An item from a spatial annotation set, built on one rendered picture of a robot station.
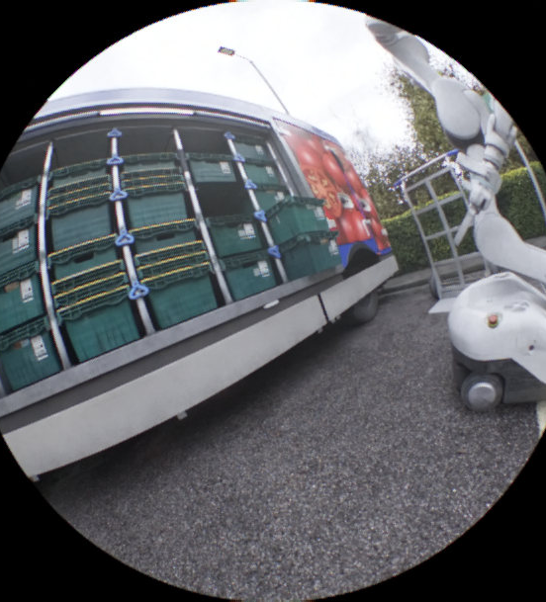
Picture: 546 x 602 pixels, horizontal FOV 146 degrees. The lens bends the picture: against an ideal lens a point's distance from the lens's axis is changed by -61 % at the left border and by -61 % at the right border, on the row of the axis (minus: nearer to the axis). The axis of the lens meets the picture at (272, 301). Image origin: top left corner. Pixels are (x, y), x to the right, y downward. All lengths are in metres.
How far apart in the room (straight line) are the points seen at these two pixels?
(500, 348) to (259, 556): 0.87
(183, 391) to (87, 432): 0.47
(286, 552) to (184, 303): 1.10
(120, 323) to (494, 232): 1.47
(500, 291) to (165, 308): 1.53
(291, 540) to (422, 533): 0.34
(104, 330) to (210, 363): 0.52
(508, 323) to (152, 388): 1.21
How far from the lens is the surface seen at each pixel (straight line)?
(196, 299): 1.13
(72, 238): 1.24
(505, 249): 0.81
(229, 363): 1.00
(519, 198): 3.90
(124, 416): 0.95
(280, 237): 1.49
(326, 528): 0.71
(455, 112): 0.88
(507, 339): 0.72
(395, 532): 0.68
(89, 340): 1.09
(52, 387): 0.99
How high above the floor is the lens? 0.64
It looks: 3 degrees down
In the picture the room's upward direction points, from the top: 21 degrees counter-clockwise
